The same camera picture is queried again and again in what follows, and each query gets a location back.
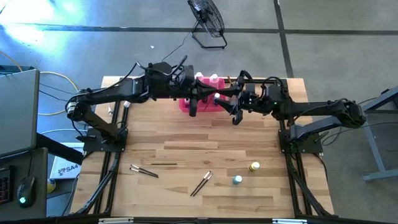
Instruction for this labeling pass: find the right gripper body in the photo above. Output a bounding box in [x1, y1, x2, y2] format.
[231, 85, 286, 126]

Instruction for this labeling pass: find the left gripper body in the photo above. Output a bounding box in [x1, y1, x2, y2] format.
[145, 61, 200, 118]

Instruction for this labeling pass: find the brush pair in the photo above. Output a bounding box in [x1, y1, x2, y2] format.
[190, 170, 211, 197]
[130, 164, 159, 177]

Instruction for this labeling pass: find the pink plastic tray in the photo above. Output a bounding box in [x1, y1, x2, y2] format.
[179, 76, 227, 113]

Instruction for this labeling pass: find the black clamp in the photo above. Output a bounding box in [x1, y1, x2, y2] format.
[238, 69, 253, 82]

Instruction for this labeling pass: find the black floor fan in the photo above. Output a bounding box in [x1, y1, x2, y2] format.
[187, 0, 228, 50]

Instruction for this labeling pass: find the grey metal table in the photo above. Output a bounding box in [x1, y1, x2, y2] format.
[343, 85, 398, 183]

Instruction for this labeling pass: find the white printed box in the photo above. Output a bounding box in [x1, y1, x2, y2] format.
[49, 157, 82, 181]

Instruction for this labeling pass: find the dark grey desk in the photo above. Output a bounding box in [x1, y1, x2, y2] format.
[0, 147, 49, 218]

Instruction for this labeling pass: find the black computer mouse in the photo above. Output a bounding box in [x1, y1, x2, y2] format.
[17, 176, 37, 208]

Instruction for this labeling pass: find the black keyboard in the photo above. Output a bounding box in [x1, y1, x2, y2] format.
[0, 167, 13, 205]

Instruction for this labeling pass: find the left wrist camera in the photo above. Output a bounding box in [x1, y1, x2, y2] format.
[178, 65, 196, 85]

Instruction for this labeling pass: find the black fan cable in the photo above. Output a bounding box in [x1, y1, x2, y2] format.
[161, 30, 192, 62]

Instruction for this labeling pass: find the white cable with plug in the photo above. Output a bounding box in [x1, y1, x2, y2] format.
[108, 100, 131, 115]

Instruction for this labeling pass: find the yellow cable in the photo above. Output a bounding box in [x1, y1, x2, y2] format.
[37, 71, 80, 116]

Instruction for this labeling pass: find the black floor cable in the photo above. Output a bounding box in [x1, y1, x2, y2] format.
[320, 92, 398, 146]

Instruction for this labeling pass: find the white strip on frame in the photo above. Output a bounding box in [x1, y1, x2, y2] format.
[272, 218, 308, 224]
[98, 218, 134, 224]

